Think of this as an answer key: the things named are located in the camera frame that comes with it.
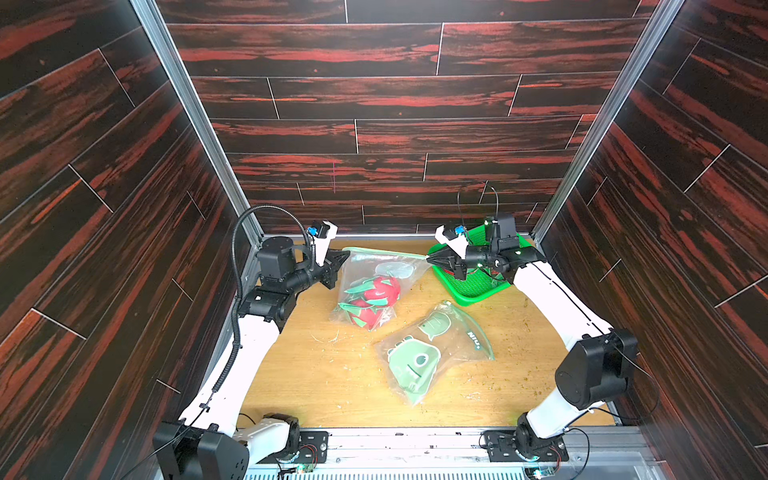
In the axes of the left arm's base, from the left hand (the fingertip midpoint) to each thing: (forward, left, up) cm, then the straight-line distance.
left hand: (347, 252), depth 72 cm
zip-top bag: (-15, -20, -25) cm, 35 cm away
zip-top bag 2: (-2, -4, -2) cm, 5 cm away
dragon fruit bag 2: (-5, -3, -21) cm, 22 cm away
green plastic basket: (+14, -43, -33) cm, 55 cm away
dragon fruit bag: (-1, -8, -15) cm, 17 cm away
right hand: (+7, -23, -8) cm, 26 cm away
